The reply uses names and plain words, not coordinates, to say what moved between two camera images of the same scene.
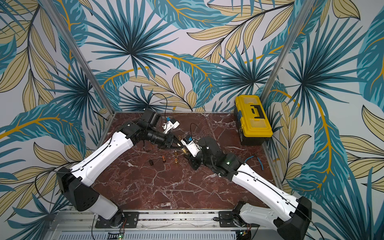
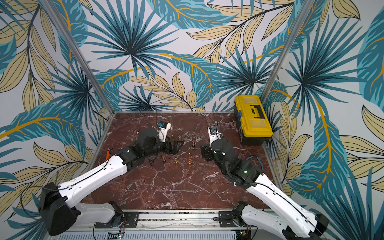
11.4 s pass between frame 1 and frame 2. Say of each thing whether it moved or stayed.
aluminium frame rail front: stayed
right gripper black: moved
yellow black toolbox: stayed
